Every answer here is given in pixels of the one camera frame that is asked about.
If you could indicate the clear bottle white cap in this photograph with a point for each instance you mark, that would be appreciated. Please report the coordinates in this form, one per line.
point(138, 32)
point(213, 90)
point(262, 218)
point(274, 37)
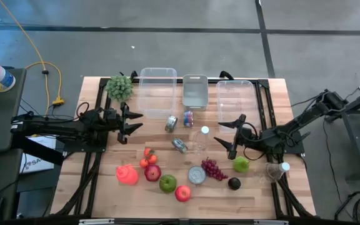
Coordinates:
point(202, 139)

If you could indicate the red grape bunch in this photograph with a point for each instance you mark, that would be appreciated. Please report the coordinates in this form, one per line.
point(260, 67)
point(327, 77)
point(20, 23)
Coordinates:
point(212, 169)

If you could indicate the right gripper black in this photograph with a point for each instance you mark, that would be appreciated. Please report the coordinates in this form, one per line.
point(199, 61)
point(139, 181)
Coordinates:
point(245, 137)

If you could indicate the grey plastic bin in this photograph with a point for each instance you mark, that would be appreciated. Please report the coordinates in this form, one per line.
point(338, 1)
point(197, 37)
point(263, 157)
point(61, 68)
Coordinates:
point(195, 92)

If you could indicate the silver tin can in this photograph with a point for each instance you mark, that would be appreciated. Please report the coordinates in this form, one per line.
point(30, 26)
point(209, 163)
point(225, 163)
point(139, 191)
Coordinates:
point(171, 123)
point(180, 145)

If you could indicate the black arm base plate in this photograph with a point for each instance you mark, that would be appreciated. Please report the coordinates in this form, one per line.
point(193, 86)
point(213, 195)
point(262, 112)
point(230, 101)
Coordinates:
point(294, 147)
point(83, 149)

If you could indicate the blue pink labelled can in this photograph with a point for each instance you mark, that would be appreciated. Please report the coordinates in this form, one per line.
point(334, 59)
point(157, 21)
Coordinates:
point(188, 118)

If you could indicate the green apple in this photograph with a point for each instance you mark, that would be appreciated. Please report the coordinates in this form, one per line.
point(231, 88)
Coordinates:
point(167, 183)

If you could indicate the red apple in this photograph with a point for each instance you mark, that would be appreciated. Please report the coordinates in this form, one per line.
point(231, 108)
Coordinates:
point(183, 193)

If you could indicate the white printed box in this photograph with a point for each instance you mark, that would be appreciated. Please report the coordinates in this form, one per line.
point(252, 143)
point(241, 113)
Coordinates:
point(37, 156)

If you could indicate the black aluminium table frame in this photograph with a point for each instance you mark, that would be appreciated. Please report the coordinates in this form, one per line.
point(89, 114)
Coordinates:
point(100, 93)

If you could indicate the orange tomatoes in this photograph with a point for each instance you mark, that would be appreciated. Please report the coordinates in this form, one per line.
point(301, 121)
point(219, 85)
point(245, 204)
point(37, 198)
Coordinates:
point(148, 157)

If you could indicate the clear plastic bin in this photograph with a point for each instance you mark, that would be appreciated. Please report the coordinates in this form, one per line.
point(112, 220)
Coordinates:
point(237, 104)
point(157, 93)

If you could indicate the green artificial plant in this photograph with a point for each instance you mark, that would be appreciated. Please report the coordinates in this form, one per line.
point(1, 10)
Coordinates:
point(119, 88)

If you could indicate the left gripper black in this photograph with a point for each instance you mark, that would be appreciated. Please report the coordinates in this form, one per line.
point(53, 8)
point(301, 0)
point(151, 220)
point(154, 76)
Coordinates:
point(112, 120)

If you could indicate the green pear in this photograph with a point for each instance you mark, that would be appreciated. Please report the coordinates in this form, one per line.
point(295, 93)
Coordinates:
point(241, 164)

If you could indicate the dark avocado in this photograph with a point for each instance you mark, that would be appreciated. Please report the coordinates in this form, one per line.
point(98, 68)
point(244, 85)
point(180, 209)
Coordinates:
point(234, 183)

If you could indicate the teal labelled tin can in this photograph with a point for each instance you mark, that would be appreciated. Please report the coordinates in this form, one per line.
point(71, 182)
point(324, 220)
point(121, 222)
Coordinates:
point(196, 174)

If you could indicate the orange squeeze bottle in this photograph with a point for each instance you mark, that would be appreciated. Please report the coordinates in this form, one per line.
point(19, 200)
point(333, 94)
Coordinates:
point(127, 175)

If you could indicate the grey metal bracket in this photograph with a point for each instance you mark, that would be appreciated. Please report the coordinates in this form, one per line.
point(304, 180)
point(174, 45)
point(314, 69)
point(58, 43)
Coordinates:
point(270, 222)
point(96, 222)

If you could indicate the red pomegranate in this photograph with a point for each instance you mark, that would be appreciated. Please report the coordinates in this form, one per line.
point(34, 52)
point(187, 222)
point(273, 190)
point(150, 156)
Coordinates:
point(152, 172)

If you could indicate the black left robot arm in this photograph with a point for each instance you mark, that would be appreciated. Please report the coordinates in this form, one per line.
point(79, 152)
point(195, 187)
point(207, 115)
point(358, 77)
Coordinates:
point(58, 126)

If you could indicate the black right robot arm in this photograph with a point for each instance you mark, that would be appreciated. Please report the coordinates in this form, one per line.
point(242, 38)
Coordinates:
point(292, 131)

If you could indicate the clear plastic cup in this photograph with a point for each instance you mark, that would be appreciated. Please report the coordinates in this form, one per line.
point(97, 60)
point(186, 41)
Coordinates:
point(275, 171)

